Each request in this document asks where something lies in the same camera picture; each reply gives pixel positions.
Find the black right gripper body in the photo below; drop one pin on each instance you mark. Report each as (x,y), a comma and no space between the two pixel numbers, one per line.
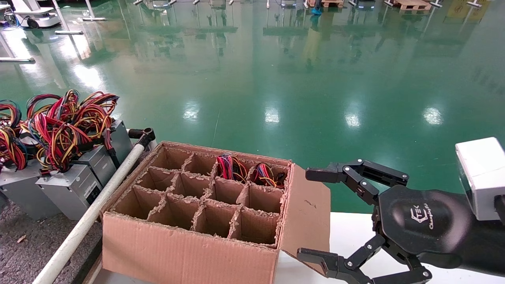
(424,221)

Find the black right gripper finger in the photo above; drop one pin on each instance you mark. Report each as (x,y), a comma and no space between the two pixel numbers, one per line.
(341,266)
(357,175)

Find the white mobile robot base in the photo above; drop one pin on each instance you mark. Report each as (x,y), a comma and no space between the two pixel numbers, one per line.
(33,15)

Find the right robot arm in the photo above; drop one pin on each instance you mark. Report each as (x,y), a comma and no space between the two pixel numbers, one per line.
(489,244)

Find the brown cardboard box with dividers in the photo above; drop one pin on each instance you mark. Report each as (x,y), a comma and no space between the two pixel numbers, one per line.
(189,252)

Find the wooden pallet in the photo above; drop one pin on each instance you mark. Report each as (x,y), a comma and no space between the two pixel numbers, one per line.
(410,4)
(331,3)

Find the black pipe connector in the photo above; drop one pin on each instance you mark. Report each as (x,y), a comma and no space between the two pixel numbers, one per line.
(145,136)

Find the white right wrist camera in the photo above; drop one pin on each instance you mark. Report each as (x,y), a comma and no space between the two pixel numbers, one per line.
(481,177)

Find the long white pipe rail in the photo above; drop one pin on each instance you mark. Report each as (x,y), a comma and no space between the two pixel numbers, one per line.
(86,221)

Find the white table leg frame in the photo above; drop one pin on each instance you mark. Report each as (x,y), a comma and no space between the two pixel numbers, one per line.
(15,60)
(94,19)
(69,32)

